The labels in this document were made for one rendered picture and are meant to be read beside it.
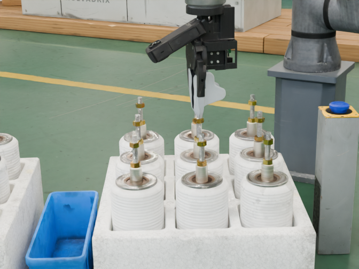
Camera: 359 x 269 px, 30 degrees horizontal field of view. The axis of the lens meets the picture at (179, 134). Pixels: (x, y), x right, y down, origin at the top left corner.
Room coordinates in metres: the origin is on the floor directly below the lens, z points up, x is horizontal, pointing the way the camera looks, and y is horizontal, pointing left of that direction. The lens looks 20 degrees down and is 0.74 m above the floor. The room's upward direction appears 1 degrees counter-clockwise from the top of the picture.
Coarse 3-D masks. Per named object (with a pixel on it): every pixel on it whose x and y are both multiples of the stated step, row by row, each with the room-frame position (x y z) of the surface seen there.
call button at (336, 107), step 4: (332, 104) 1.30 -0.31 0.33; (336, 104) 1.30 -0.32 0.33; (340, 104) 1.30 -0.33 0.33; (344, 104) 1.30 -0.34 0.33; (348, 104) 1.30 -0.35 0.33; (332, 108) 1.29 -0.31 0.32; (336, 108) 1.29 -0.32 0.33; (340, 108) 1.29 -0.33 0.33; (344, 108) 1.29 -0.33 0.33; (348, 108) 1.29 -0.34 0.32; (336, 112) 1.29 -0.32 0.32; (340, 112) 1.29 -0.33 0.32; (344, 112) 1.29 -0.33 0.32
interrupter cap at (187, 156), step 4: (192, 148) 1.26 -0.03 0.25; (184, 152) 1.24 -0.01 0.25; (188, 152) 1.24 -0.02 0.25; (192, 152) 1.25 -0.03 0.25; (208, 152) 1.24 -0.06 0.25; (212, 152) 1.24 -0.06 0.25; (216, 152) 1.24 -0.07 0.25; (180, 156) 1.22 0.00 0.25; (184, 156) 1.22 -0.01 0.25; (188, 156) 1.22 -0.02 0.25; (192, 156) 1.23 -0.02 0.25; (208, 156) 1.22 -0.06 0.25; (212, 156) 1.22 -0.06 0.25; (216, 156) 1.21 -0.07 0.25; (184, 160) 1.20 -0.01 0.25; (188, 160) 1.20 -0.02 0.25; (192, 160) 1.20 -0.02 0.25; (196, 160) 1.20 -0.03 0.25; (208, 160) 1.20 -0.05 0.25; (212, 160) 1.20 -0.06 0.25
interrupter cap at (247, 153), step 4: (248, 148) 1.26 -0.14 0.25; (252, 148) 1.26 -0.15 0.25; (264, 148) 1.26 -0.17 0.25; (240, 152) 1.24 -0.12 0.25; (244, 152) 1.24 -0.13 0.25; (248, 152) 1.24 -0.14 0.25; (252, 152) 1.24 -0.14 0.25; (264, 152) 1.24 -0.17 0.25; (272, 152) 1.24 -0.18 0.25; (276, 152) 1.23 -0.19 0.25; (240, 156) 1.22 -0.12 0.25; (244, 156) 1.21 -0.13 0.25; (248, 156) 1.21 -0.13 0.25; (252, 156) 1.22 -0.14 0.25; (264, 156) 1.22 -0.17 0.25; (272, 156) 1.21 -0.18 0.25; (276, 156) 1.21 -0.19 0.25; (248, 160) 1.20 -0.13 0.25; (252, 160) 1.20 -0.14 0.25; (256, 160) 1.19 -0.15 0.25; (260, 160) 1.19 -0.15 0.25; (272, 160) 1.20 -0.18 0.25
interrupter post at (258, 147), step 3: (255, 141) 1.22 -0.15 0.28; (261, 141) 1.22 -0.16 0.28; (255, 144) 1.22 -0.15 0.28; (258, 144) 1.22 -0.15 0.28; (261, 144) 1.22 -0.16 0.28; (255, 147) 1.22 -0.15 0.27; (258, 147) 1.22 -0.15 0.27; (261, 147) 1.22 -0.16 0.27; (264, 147) 1.23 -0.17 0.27; (255, 150) 1.22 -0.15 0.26; (258, 150) 1.22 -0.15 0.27; (261, 150) 1.22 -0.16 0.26; (255, 153) 1.22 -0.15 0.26; (258, 153) 1.22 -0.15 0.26; (261, 153) 1.22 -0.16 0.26; (255, 156) 1.22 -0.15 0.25; (258, 156) 1.22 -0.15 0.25; (261, 156) 1.22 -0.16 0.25
